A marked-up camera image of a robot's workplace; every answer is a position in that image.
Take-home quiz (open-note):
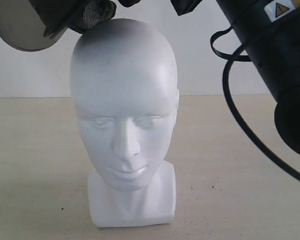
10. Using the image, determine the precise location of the black helmet with visor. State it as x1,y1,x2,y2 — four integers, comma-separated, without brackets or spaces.
0,0,206,52

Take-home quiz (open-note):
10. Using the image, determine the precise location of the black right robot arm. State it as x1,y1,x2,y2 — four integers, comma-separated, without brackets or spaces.
218,0,300,155

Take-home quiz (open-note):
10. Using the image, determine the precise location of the white mannequin head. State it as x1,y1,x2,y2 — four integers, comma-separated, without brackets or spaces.
69,18,180,228

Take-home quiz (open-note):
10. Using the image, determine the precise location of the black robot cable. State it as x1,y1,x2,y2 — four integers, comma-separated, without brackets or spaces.
209,24,300,188

